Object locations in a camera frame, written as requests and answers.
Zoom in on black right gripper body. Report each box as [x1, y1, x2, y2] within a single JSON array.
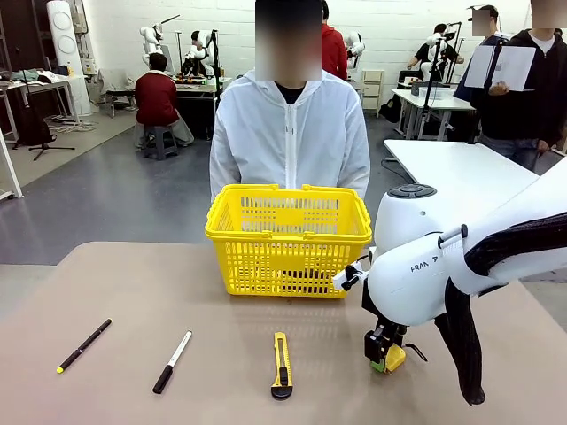
[[361, 278, 408, 345]]

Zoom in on yellow tape measure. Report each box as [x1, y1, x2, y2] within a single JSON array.
[[370, 343, 430, 374]]

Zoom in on yellow black utility knife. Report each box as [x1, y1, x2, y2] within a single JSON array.
[[270, 331, 295, 402]]

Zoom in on person's right forearm white sleeve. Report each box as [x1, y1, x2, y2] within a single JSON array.
[[208, 145, 243, 203]]

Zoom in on person's left forearm white sleeve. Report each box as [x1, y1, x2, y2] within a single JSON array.
[[338, 145, 372, 201]]

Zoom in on yellow plastic shopping basket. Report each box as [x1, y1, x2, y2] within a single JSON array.
[[204, 183, 373, 299]]

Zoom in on person in white jacket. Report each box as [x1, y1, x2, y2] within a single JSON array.
[[208, 0, 372, 203]]

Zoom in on person in dark blue jacket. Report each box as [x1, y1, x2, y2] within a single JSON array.
[[453, 4, 501, 143]]

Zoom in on person in black hoodie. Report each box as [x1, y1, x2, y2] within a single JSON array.
[[480, 0, 567, 174]]

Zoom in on standing person in red top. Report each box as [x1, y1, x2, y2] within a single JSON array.
[[320, 0, 349, 82]]

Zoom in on seated person in red sweater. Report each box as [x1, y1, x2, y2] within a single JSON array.
[[133, 52, 195, 150]]

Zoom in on large white table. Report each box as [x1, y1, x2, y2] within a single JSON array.
[[383, 139, 553, 210]]

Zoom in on white marker black cap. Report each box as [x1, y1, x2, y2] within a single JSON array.
[[151, 330, 193, 395]]

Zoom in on white drawer cabinet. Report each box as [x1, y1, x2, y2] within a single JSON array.
[[361, 69, 385, 119]]

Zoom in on small white table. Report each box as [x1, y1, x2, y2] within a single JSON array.
[[391, 86, 476, 143]]

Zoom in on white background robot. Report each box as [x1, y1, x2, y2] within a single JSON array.
[[346, 30, 367, 71], [419, 30, 453, 80], [183, 29, 218, 77], [139, 24, 166, 64]]

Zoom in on grey step stool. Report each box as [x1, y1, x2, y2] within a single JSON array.
[[142, 125, 180, 161]]

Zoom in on silver open laptop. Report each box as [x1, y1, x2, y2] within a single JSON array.
[[463, 45, 538, 93]]

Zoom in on black pen yellow tip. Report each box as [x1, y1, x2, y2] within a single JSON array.
[[56, 318, 113, 374]]

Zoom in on black tripod stand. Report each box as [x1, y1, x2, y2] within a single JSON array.
[[12, 43, 76, 162]]

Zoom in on white tower air conditioner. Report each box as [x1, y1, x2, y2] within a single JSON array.
[[45, 0, 92, 117]]

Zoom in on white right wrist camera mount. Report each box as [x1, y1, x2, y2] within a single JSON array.
[[331, 259, 371, 292]]

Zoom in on black cable sleeve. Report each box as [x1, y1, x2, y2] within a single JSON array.
[[433, 212, 567, 406]]

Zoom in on black camera stand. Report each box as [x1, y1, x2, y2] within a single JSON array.
[[419, 37, 449, 143]]

